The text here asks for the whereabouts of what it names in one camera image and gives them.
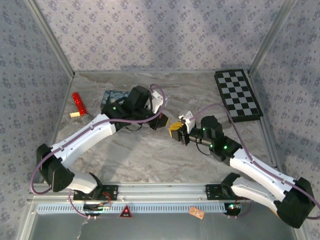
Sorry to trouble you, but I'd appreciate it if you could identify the starry night print box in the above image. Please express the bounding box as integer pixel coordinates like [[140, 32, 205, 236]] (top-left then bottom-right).
[[99, 89, 131, 111]]

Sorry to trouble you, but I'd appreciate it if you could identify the black grey chessboard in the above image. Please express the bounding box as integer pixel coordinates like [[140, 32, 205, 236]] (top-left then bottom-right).
[[213, 69, 265, 124]]

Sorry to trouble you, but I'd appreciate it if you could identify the red glitter toy microphone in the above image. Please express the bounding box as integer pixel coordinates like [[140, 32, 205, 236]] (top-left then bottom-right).
[[71, 92, 94, 121]]

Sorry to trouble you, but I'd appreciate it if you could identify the orange paper tag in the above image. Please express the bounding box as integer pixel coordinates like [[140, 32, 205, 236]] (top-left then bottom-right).
[[189, 206, 205, 220]]

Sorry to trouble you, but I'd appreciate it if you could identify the small electronics board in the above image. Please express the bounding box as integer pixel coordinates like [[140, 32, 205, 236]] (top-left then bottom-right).
[[83, 202, 113, 216], [224, 202, 243, 216]]

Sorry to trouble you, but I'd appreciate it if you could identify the red triangle warning sign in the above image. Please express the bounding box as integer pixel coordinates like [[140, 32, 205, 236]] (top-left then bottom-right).
[[118, 204, 135, 219]]

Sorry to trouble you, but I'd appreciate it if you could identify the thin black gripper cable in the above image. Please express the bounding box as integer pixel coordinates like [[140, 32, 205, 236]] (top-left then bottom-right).
[[123, 124, 144, 132], [195, 142, 214, 156]]

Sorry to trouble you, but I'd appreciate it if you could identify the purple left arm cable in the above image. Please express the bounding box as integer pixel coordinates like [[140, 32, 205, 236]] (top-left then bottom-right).
[[30, 83, 168, 221]]

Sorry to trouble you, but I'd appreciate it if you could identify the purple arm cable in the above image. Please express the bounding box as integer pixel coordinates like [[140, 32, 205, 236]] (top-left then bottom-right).
[[30, 83, 168, 221], [191, 102, 320, 221]]

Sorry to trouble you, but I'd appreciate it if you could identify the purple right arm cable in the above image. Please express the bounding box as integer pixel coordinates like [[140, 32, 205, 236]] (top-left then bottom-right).
[[191, 102, 320, 221]]

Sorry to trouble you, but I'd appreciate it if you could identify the aluminium front rail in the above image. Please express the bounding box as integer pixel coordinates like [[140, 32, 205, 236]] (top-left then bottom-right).
[[27, 182, 253, 202]]

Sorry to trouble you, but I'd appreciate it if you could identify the slotted grey cable duct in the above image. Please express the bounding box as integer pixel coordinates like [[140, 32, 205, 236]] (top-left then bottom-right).
[[36, 202, 227, 214]]

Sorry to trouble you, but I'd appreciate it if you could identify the aluminium corner post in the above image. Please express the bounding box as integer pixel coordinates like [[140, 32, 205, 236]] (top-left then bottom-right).
[[24, 0, 76, 77], [249, 0, 298, 74]]

